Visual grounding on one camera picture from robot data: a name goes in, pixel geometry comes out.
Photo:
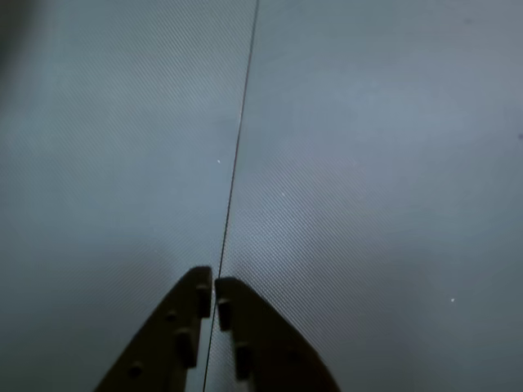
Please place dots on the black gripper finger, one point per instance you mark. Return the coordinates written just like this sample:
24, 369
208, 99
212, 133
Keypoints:
278, 355
151, 351

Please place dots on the plain grey mat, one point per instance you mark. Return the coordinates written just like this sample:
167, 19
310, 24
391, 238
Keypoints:
102, 122

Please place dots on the grey mat with chalk square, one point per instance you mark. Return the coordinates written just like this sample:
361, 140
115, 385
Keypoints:
367, 163

